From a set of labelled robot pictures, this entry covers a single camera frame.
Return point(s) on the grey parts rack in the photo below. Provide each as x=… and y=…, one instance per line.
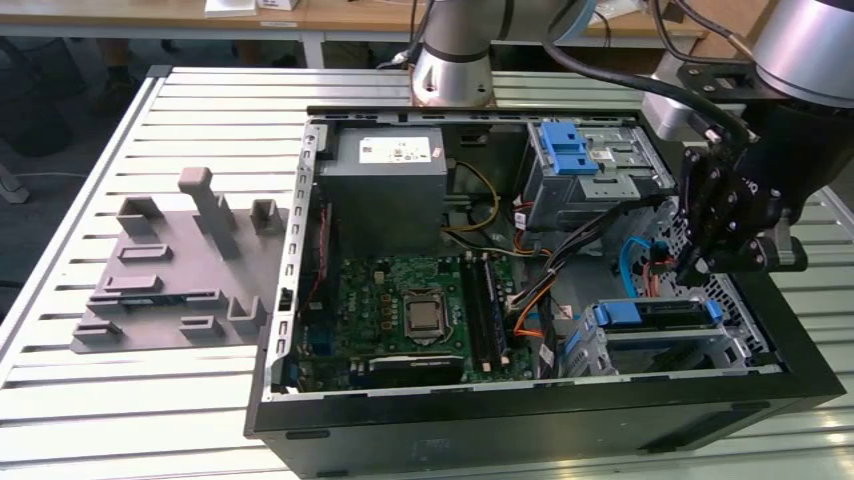
x=173, y=270

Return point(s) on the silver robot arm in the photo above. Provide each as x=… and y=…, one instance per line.
x=453, y=75

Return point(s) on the metal disk bay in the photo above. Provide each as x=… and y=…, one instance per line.
x=667, y=345

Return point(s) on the wooden desk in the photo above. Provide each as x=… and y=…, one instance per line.
x=133, y=20

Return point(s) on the black graphics card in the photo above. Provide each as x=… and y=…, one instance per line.
x=413, y=370

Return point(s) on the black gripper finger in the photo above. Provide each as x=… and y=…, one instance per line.
x=750, y=255
x=709, y=210

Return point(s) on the green motherboard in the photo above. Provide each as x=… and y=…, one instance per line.
x=363, y=300

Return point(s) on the black RAM slot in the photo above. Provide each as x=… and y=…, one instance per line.
x=473, y=310

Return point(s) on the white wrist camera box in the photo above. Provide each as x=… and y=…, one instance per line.
x=667, y=117

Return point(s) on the silver CPU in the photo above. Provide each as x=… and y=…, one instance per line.
x=425, y=315

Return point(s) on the blue plastic latch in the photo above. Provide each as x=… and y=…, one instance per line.
x=567, y=150

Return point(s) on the RAM stick in rack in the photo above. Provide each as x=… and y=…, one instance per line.
x=160, y=300

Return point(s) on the white label box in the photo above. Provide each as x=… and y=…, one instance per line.
x=276, y=4

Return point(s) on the black PC case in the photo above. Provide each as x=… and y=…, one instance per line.
x=467, y=440

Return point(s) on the metal optical drive cage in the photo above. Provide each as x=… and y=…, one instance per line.
x=600, y=200

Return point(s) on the brown cabinet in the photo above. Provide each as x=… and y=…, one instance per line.
x=713, y=50

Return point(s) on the grey power supply unit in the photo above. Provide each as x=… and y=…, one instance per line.
x=380, y=210

